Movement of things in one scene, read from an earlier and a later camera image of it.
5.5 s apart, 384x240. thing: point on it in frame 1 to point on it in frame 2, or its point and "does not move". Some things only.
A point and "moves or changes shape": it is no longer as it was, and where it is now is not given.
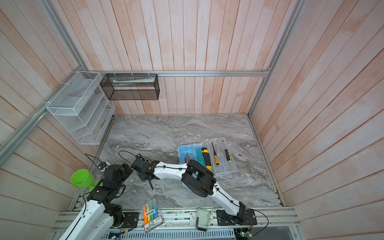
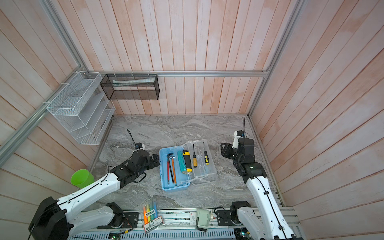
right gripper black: x=142 y=176 to x=225 y=150
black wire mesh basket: x=131 y=86 does not move
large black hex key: x=150 y=182 to x=170 y=167
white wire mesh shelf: x=83 y=107 does not move
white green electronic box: x=202 y=220 does not move
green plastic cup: x=83 y=178 does not move
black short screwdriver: x=228 y=156 moves or changes shape
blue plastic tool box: x=215 y=153 moves or changes shape
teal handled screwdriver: x=200 y=157 to x=181 y=162
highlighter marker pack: x=151 y=219 does not move
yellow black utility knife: x=206 y=157 to x=187 y=157
